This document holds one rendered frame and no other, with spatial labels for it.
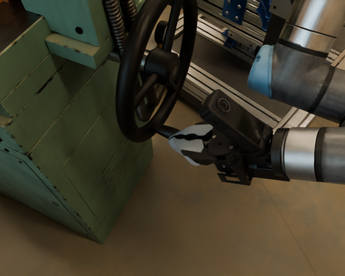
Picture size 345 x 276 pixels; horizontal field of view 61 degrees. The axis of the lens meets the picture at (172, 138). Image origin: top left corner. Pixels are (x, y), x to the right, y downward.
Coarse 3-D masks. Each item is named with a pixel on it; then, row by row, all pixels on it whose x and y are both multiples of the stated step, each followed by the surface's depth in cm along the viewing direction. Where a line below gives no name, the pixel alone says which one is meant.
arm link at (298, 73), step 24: (312, 0) 38; (336, 0) 37; (288, 24) 42; (312, 24) 39; (336, 24) 39; (264, 48) 44; (288, 48) 42; (312, 48) 40; (264, 72) 44; (288, 72) 42; (312, 72) 42; (288, 96) 44; (312, 96) 42
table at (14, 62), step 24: (144, 0) 55; (0, 24) 45; (24, 24) 45; (0, 48) 42; (24, 48) 45; (48, 48) 50; (72, 48) 47; (96, 48) 47; (0, 72) 43; (24, 72) 47; (0, 96) 44
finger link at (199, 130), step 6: (192, 126) 52; (198, 126) 52; (204, 126) 51; (210, 126) 50; (180, 132) 53; (186, 132) 52; (192, 132) 51; (198, 132) 51; (204, 132) 50; (210, 132) 50; (180, 138) 53; (186, 138) 52; (192, 138) 52; (198, 138) 51; (204, 138) 50; (210, 138) 50
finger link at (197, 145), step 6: (174, 138) 53; (174, 144) 52; (180, 144) 51; (186, 144) 50; (192, 144) 49; (198, 144) 49; (204, 144) 49; (180, 150) 50; (192, 150) 48; (198, 150) 48; (186, 156) 53; (192, 162) 53
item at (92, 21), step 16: (32, 0) 45; (48, 0) 43; (64, 0) 42; (80, 0) 40; (96, 0) 42; (48, 16) 46; (64, 16) 45; (80, 16) 43; (96, 16) 43; (64, 32) 48; (80, 32) 45; (96, 32) 45
